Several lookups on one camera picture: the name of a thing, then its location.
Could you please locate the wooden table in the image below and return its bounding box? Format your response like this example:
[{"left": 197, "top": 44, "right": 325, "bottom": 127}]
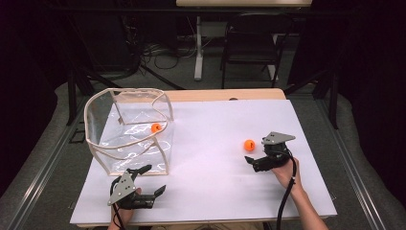
[{"left": 76, "top": 88, "right": 333, "bottom": 229}]

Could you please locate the black chair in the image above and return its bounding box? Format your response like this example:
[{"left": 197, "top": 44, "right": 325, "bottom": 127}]
[{"left": 219, "top": 12, "right": 295, "bottom": 89}]

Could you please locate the clear plastic bag beige trim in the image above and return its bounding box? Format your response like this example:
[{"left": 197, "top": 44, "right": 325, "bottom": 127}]
[{"left": 83, "top": 87, "right": 175, "bottom": 177}]

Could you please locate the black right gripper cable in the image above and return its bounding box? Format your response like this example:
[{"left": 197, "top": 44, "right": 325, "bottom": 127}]
[{"left": 275, "top": 148, "right": 299, "bottom": 230}]

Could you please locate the white desk leg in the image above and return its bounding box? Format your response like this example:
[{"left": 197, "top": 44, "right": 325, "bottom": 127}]
[{"left": 193, "top": 15, "right": 204, "bottom": 81}]

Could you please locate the white board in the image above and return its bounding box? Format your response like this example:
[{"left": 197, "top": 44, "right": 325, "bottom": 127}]
[{"left": 69, "top": 99, "right": 338, "bottom": 225}]

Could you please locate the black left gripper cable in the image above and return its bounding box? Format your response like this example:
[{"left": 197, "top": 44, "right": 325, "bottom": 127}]
[{"left": 109, "top": 176, "right": 126, "bottom": 230}]

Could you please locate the person's right hand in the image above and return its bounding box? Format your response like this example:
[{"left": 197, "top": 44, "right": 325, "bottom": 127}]
[{"left": 271, "top": 157, "right": 303, "bottom": 190}]

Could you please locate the metal floor rail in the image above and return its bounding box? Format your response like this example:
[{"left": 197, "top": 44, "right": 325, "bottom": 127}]
[
  {"left": 5, "top": 99, "right": 88, "bottom": 230},
  {"left": 315, "top": 99, "right": 388, "bottom": 230}
]

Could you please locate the light desk top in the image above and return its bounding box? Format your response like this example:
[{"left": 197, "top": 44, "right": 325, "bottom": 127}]
[{"left": 175, "top": 0, "right": 314, "bottom": 8}]

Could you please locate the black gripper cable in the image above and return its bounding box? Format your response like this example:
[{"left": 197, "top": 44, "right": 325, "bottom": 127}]
[
  {"left": 275, "top": 148, "right": 299, "bottom": 230},
  {"left": 109, "top": 176, "right": 126, "bottom": 230}
]

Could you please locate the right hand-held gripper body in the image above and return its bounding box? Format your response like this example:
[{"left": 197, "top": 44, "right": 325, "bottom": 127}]
[{"left": 253, "top": 131, "right": 297, "bottom": 173}]

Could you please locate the black stand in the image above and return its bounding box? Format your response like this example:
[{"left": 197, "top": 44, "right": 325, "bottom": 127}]
[
  {"left": 282, "top": 68, "right": 340, "bottom": 130},
  {"left": 65, "top": 63, "right": 123, "bottom": 127}
]

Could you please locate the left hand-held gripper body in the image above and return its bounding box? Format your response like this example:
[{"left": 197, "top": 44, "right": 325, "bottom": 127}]
[{"left": 106, "top": 169, "right": 157, "bottom": 211}]

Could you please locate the bundle of floor cables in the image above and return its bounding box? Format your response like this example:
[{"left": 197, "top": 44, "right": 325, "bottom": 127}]
[{"left": 140, "top": 39, "right": 196, "bottom": 70}]

